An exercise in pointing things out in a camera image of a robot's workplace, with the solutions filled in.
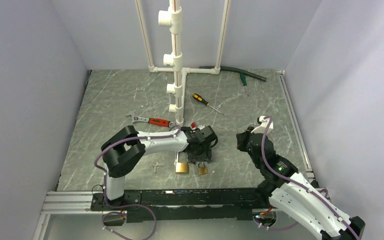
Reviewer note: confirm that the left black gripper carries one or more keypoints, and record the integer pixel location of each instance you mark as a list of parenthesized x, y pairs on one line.
[(205, 156)]

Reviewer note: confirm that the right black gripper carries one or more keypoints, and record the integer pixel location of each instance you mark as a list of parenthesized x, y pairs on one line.
[(242, 137)]

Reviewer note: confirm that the small brass padlock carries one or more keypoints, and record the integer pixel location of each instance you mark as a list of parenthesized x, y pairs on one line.
[(202, 168)]

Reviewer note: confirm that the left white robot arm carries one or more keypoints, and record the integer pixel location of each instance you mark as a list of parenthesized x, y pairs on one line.
[(122, 152)]

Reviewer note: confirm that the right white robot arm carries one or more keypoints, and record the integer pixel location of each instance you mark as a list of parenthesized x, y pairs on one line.
[(287, 189)]

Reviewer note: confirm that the silver key bunch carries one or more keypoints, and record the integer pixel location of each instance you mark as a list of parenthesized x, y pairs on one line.
[(155, 166)]

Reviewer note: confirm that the large brass padlock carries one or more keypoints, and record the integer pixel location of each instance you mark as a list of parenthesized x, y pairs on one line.
[(180, 167)]

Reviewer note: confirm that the yellow black screwdriver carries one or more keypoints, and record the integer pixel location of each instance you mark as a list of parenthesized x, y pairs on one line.
[(201, 100)]

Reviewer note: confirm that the green screwdriver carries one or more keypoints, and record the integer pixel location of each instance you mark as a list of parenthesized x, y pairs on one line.
[(242, 77)]

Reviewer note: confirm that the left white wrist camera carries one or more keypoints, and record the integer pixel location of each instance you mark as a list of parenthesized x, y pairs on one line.
[(196, 127)]

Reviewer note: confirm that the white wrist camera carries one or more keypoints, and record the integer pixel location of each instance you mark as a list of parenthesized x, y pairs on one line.
[(263, 125), (196, 127)]

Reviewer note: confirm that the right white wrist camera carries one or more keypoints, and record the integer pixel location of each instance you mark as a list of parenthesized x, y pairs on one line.
[(263, 125)]

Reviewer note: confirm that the red handled adjustable wrench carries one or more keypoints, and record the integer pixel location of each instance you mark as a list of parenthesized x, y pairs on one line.
[(135, 118)]

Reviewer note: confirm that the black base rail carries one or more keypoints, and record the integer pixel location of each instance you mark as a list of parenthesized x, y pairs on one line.
[(184, 204)]

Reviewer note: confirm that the white PVC pipe frame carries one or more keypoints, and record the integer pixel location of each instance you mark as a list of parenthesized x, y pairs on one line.
[(172, 18)]

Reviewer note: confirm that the aluminium frame rail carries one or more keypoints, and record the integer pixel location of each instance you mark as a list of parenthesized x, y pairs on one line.
[(72, 203)]

